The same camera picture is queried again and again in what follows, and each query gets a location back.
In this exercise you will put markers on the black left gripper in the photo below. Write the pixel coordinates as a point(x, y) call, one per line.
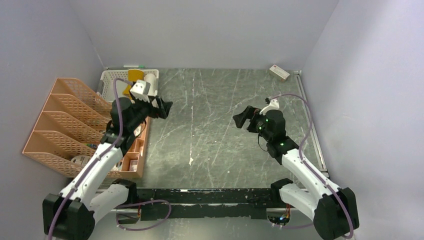
point(155, 112)

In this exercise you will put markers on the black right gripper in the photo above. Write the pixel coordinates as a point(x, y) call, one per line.
point(240, 119)

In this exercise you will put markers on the yellow grey patterned towel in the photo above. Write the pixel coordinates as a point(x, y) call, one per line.
point(133, 75)

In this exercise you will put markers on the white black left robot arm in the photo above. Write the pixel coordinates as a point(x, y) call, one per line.
point(92, 172)

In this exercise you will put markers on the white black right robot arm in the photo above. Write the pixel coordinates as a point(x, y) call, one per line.
point(304, 179)

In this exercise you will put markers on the white green marker pen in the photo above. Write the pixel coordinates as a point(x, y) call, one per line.
point(133, 66)

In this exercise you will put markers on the white red small box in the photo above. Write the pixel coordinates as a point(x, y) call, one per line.
point(278, 72)

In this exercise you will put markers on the white perforated plastic basket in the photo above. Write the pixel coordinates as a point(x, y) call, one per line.
point(105, 88)

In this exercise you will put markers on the orange compartment organiser tray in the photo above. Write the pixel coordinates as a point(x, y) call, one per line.
point(133, 162)

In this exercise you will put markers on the orange mesh file rack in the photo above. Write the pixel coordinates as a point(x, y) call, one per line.
point(72, 117)

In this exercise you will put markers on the white packet in file rack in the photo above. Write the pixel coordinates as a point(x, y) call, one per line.
point(81, 160)

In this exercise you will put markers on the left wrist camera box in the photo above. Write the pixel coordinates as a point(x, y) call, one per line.
point(144, 90)

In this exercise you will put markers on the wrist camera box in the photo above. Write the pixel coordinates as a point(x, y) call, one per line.
point(144, 90)
point(272, 104)

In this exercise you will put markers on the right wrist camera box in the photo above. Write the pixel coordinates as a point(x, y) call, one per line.
point(272, 104)

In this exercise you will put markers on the aluminium frame rail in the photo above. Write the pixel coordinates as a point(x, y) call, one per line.
point(333, 214)

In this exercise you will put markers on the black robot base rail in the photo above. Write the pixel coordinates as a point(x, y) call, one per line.
point(174, 203)

